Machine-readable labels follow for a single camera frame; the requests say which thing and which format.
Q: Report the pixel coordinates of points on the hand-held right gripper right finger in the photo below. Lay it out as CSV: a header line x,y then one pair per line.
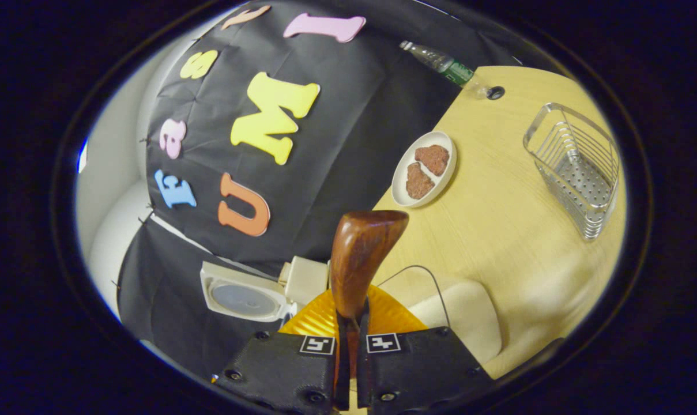
x,y
423,369

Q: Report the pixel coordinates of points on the brown meat piece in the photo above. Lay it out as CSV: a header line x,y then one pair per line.
x,y
419,181
433,158

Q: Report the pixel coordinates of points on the black backdrop cloth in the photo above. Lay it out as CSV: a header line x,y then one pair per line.
x,y
336,144

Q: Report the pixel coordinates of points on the white toaster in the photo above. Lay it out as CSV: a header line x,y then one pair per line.
x,y
308,279

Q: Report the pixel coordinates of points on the black table grommet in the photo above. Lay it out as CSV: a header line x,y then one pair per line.
x,y
496,92

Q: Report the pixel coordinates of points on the white oval plate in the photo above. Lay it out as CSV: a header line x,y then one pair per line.
x,y
443,187

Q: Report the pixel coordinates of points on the clear bottle with green label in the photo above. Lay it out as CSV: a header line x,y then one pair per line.
x,y
452,70

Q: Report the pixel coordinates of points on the white rice cooker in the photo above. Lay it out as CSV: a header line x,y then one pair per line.
x,y
238,300

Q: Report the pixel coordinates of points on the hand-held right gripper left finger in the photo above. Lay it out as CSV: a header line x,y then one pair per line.
x,y
279,369

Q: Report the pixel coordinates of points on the clear plastic rice box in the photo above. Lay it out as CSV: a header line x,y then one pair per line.
x,y
469,323

